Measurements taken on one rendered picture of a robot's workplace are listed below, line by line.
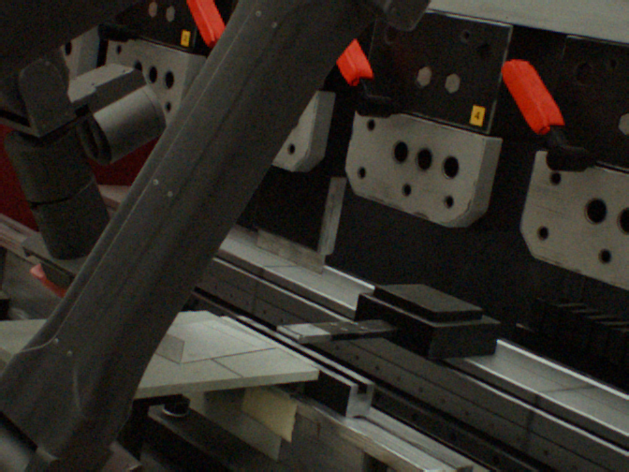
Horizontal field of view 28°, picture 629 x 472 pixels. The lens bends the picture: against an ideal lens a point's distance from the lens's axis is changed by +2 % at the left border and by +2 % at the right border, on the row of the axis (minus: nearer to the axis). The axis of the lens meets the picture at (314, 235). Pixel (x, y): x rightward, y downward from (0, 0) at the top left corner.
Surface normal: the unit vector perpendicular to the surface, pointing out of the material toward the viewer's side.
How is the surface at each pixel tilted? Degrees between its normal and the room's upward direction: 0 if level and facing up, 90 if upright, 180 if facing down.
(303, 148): 90
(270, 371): 0
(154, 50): 90
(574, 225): 90
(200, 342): 0
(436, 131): 90
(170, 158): 80
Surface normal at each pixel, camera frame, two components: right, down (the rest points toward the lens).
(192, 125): -0.44, -0.09
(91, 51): 0.65, 0.26
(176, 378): 0.18, -0.96
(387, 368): -0.74, 0.00
